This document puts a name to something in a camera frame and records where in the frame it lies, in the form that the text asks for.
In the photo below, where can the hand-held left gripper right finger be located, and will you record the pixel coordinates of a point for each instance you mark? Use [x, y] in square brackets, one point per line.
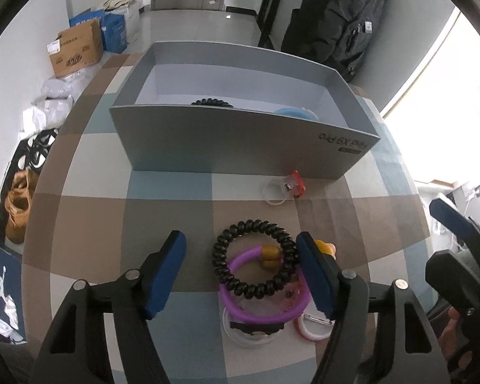
[315, 276]

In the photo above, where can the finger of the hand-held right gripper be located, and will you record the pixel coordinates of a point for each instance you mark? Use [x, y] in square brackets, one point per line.
[452, 272]
[448, 216]

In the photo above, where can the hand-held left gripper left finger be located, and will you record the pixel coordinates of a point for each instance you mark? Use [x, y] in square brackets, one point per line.
[163, 278]

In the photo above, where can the red hair clip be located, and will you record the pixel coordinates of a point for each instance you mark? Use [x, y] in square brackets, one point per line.
[296, 184]

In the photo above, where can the grey cardboard box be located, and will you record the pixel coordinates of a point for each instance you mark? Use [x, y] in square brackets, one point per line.
[240, 144]

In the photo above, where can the person's right hand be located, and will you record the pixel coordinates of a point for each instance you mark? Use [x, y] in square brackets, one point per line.
[454, 336]

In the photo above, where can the yellow duck hair clip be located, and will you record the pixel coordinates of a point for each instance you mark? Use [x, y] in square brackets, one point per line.
[328, 248]

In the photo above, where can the pink clear hair clip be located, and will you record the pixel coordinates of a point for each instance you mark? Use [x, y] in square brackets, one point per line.
[291, 296]

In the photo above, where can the checked tablecloth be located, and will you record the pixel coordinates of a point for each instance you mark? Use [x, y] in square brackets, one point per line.
[167, 208]

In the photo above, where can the bright window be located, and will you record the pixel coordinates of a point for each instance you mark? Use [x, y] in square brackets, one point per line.
[456, 108]

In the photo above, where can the brown boots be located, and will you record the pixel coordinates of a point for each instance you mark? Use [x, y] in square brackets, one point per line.
[19, 208]

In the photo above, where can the blue bag with white figure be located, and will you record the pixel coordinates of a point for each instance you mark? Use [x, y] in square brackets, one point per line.
[1, 272]

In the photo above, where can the light blue hair clip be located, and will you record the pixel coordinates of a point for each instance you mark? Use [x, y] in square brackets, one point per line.
[296, 111]

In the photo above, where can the black and white patterned bag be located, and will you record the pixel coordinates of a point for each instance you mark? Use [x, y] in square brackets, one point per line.
[35, 150]

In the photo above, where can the white plastic bags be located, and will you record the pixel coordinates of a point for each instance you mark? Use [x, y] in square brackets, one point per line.
[51, 104]

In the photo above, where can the black jacket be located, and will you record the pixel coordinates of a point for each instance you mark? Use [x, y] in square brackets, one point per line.
[336, 20]

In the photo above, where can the brown cardboard box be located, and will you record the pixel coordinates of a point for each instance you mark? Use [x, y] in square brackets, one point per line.
[75, 54]

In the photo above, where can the blue cardboard box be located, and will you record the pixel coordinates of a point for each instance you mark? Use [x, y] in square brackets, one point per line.
[113, 32]

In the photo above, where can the black coat rack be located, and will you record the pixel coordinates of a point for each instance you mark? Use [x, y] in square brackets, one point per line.
[274, 4]

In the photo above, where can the white bag with cloth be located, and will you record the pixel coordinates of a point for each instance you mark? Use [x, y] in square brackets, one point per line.
[123, 2]

